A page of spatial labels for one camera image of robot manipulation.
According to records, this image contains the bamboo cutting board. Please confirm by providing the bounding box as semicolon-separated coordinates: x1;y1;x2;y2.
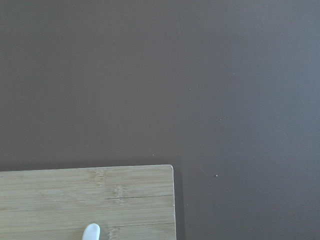
0;164;177;240

